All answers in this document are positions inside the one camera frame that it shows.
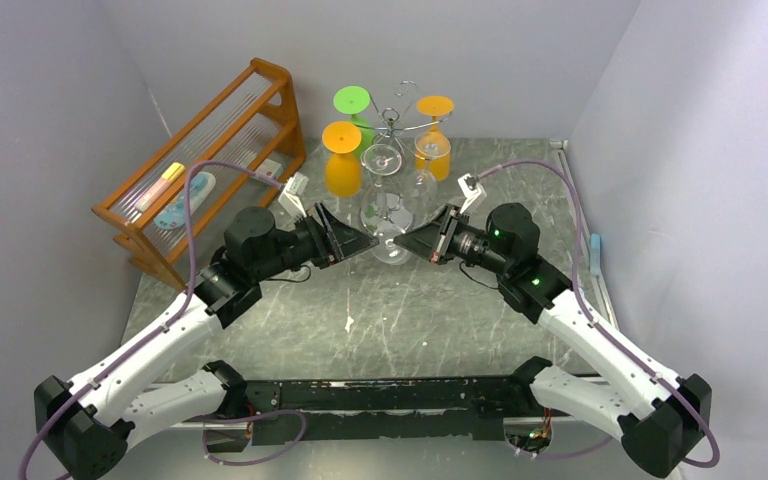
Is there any clear wine glass handled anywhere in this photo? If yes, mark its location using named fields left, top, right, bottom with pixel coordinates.
left=405, top=146, right=439, bottom=222

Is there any clear wine glass front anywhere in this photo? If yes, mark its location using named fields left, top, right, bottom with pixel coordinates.
left=371, top=221, right=411, bottom=266

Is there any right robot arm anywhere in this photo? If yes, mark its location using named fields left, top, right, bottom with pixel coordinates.
left=393, top=203, right=712, bottom=479

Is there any green plastic goblet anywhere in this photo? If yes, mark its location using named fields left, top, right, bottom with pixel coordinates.
left=333, top=85, right=375, bottom=159

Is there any yellow pink highlighter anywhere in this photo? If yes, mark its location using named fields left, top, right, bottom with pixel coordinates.
left=134, top=162, right=186, bottom=213

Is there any orange goblet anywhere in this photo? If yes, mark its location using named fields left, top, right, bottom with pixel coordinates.
left=322, top=121, right=363, bottom=198
left=414, top=95, right=454, bottom=182

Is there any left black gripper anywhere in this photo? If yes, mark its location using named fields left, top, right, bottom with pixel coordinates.
left=254, top=203, right=379, bottom=283

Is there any silver wire glass rack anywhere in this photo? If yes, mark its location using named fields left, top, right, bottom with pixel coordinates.
left=325, top=80, right=453, bottom=242

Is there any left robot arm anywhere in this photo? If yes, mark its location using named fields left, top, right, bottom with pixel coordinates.
left=34, top=203, right=379, bottom=479

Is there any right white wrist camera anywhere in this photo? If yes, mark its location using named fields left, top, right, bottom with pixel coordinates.
left=457, top=173, right=487, bottom=215

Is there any black base frame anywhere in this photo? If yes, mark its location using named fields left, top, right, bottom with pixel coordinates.
left=178, top=374, right=617, bottom=454

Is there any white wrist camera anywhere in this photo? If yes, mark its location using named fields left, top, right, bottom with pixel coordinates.
left=278, top=172, right=309, bottom=220
left=457, top=173, right=487, bottom=215

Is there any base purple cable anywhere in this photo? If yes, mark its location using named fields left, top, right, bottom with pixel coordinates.
left=191, top=409, right=308, bottom=467

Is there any orange wooden shelf rack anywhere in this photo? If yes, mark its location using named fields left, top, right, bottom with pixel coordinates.
left=92, top=58, right=307, bottom=291

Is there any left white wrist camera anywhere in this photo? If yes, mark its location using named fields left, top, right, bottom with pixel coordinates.
left=278, top=172, right=309, bottom=220

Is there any small white red box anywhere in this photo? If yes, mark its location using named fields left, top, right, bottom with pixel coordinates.
left=255, top=158, right=284, bottom=183

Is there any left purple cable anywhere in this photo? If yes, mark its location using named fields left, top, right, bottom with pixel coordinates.
left=18, top=160, right=286, bottom=480

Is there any light blue clip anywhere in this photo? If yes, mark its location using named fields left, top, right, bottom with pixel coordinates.
left=589, top=233, right=603, bottom=277

